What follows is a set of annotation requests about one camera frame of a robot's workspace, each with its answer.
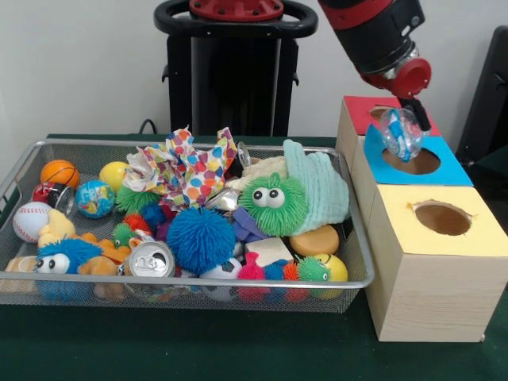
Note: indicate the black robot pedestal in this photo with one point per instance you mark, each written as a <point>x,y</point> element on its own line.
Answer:
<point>238,79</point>

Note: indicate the colourful polka-dot cloth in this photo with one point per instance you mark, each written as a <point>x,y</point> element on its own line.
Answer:
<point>190,170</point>

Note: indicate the mint green cloth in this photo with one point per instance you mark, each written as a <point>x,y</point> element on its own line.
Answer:
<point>329,190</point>

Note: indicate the rainbow spiky caterpillar toy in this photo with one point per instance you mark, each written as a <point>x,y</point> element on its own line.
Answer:
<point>252,272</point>

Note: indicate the blue spiky rubber ball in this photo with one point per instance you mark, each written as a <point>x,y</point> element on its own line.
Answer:
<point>200,238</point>

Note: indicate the round orange sponge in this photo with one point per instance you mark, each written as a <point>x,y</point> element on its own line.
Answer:
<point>313,240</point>

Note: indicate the black upright panel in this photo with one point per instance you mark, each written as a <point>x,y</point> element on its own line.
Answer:
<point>492,79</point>

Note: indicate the dark green table cloth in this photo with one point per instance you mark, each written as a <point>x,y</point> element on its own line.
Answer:
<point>198,349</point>

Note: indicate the crushed clear plastic bottle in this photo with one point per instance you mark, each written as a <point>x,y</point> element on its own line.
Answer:
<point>401,135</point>

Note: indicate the green spiky rubber ball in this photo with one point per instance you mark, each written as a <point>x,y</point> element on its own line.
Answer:
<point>278,216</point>

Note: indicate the cream knit cloth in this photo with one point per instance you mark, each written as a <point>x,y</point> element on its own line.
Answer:
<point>262,168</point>

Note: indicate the green spiky ball with eyes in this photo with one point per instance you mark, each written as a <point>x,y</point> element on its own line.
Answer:
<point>135,198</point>

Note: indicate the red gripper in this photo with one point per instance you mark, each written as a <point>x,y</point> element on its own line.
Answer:
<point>412,79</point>

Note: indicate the yellow smiley ball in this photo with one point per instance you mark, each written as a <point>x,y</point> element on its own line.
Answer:
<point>337,270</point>

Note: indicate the wooden three-hole box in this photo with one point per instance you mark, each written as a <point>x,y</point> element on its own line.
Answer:
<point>436,301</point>

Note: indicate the silver-top drink can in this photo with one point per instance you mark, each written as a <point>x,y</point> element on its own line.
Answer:
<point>148,262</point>

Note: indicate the shallow silver mesh bin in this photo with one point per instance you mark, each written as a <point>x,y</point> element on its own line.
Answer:
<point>349,238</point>

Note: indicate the white baseball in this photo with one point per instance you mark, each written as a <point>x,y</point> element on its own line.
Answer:
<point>29,222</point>

